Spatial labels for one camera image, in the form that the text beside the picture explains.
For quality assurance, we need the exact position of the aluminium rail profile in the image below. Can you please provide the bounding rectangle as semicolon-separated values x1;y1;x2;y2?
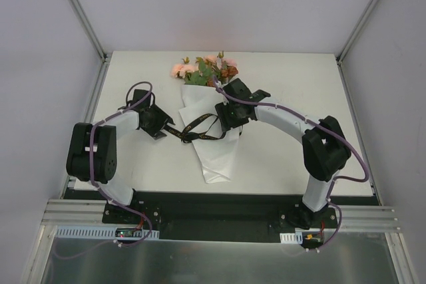
41;190;402;233

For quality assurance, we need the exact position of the left aluminium frame post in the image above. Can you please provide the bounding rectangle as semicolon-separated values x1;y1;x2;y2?
68;0;108;62

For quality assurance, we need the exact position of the black printed ribbon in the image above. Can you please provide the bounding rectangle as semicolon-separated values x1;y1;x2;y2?
164;113;230;144

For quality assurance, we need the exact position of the purple cable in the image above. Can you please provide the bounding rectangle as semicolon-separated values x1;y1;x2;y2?
89;80;154;248
212;76;369;251

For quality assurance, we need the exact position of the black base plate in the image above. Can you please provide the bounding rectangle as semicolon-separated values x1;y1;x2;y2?
102;192;337;243

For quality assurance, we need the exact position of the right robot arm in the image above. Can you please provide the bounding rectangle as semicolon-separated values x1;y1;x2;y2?
214;78;351;229

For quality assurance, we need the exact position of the right aluminium frame post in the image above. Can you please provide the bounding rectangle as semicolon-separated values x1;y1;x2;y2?
335;0;403;64

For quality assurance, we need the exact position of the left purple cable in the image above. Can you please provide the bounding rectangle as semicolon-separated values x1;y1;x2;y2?
89;80;154;248

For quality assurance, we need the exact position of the right cable duct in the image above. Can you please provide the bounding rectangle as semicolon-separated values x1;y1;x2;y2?
280;231;303;245

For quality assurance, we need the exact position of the cable duct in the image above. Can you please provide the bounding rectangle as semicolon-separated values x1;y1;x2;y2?
280;231;303;245
56;226;160;241

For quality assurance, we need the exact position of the peach rose stem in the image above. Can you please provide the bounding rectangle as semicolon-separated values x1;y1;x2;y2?
170;57;201;85
221;59;238;72

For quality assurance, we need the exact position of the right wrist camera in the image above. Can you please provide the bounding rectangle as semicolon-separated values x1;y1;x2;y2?
212;76;222;90

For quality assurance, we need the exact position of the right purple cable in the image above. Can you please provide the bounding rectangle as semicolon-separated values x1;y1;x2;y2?
212;76;369;251

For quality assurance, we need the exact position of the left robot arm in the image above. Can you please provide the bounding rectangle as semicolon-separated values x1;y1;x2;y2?
66;89;174;223

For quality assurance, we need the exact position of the aluminium frame post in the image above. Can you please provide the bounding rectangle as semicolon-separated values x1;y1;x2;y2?
68;0;108;62
335;0;403;64

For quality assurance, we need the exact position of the pink rose stem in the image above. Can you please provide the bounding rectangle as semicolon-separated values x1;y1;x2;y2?
196;51;228;76

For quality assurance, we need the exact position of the left cable duct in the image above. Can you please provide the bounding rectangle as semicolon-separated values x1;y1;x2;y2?
56;226;160;241

